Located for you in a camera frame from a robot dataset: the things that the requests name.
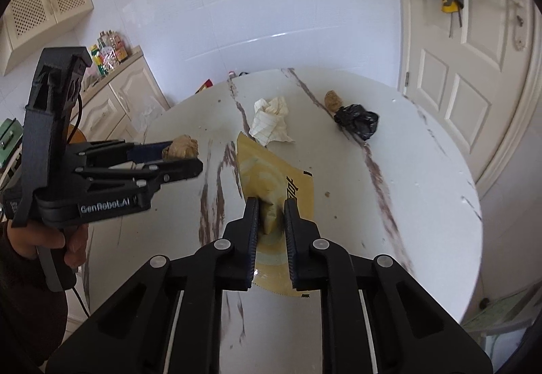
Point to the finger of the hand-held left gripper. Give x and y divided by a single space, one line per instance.
178 169
144 152

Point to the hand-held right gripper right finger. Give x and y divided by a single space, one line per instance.
291 230

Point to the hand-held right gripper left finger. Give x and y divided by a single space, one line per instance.
253 230

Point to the large brown paper ball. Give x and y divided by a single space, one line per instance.
181 147

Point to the yellow snack wrapper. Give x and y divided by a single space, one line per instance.
262 171

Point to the person's left forearm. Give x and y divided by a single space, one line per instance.
25 314

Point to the person's left hand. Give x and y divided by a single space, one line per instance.
21 240

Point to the pale green appliance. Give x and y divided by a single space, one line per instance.
8 139

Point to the cream lower cabinet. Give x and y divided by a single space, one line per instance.
131 94

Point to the red yellow packet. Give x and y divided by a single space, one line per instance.
204 86

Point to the yellow green bottle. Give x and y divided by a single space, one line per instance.
97 61

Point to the crumpled cream paper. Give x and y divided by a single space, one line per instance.
266 120

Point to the crumpled black plastic bag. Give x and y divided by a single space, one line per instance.
358 122

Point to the small brown paper ball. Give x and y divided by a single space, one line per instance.
333 101

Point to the cream lattice upper cabinet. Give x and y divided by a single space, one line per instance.
42 6

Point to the white panel door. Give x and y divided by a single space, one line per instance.
465 103

